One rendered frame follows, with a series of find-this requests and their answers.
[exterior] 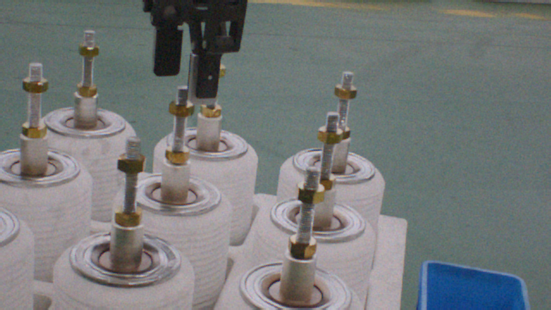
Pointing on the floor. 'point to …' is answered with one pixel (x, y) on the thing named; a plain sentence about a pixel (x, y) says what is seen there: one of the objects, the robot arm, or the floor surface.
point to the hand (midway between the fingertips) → (183, 72)
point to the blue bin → (469, 288)
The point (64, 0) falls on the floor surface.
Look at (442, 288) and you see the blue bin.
